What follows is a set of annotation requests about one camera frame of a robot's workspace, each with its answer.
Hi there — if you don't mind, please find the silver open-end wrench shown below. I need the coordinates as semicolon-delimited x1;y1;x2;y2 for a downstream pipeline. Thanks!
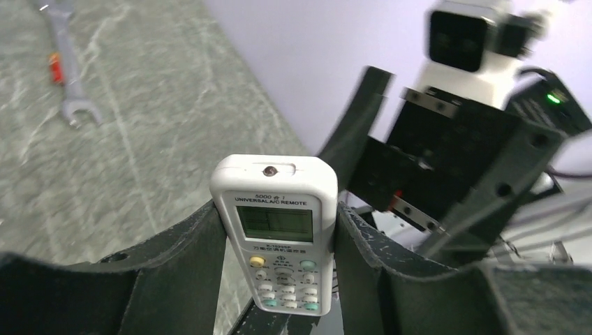
33;1;103;128

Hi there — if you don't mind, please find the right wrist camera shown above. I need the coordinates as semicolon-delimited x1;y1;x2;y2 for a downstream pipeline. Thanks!
413;1;561;108

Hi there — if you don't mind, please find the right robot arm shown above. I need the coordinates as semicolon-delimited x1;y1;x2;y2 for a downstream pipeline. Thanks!
319;66;591;267

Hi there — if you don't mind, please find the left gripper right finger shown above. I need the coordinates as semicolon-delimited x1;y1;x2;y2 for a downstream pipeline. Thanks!
334;203;591;334

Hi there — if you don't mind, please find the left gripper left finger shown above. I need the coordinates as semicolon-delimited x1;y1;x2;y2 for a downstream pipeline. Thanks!
1;202;226;334

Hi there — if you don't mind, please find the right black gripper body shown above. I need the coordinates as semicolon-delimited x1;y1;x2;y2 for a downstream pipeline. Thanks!
347;89;567;266

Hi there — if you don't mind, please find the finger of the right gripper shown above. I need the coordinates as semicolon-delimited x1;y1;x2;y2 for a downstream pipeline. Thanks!
317;66;393;190

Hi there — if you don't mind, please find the white remote control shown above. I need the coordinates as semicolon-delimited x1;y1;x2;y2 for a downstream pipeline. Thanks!
209;154;339;316

